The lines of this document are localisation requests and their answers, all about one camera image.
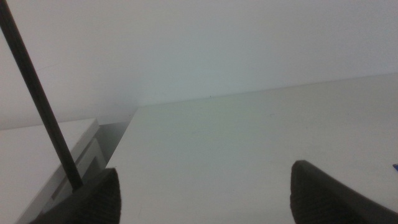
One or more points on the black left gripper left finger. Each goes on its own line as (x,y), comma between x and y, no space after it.
(96,202)

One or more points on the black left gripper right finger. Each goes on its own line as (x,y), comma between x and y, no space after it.
(317,199)

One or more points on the blue mat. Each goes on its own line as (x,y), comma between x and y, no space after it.
(395,167)

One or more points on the white box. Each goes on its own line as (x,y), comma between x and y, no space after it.
(25,155)

